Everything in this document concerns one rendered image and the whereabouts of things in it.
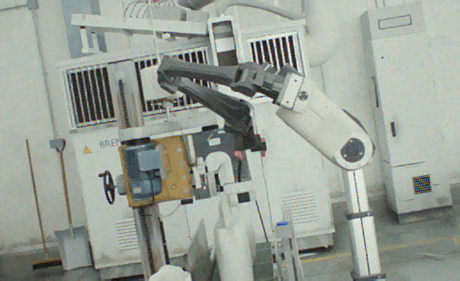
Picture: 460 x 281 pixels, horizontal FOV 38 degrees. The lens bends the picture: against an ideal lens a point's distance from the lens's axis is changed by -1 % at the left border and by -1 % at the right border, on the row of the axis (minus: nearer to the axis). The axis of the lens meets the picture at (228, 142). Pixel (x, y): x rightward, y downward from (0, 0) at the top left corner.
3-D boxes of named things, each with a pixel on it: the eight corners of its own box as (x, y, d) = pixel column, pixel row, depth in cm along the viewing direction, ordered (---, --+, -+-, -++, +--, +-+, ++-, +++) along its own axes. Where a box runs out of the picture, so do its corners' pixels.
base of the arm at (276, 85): (290, 74, 243) (278, 105, 244) (270, 66, 243) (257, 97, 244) (292, 73, 235) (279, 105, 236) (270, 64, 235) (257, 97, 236)
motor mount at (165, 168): (167, 180, 316) (161, 145, 316) (153, 181, 317) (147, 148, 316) (174, 172, 345) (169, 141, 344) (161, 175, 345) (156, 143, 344)
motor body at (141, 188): (161, 196, 317) (151, 143, 315) (129, 200, 318) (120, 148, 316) (165, 191, 332) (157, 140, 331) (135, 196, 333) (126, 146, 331)
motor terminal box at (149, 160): (162, 172, 313) (158, 148, 312) (141, 177, 309) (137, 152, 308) (157, 172, 320) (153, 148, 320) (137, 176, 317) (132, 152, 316)
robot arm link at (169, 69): (146, 71, 255) (156, 49, 259) (161, 90, 267) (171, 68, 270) (251, 86, 235) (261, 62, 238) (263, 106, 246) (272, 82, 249)
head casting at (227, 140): (250, 180, 335) (240, 120, 333) (201, 188, 336) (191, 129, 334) (251, 173, 365) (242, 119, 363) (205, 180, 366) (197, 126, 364)
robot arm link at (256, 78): (265, 87, 236) (270, 75, 238) (238, 77, 236) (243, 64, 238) (262, 98, 245) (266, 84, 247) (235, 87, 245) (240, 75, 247)
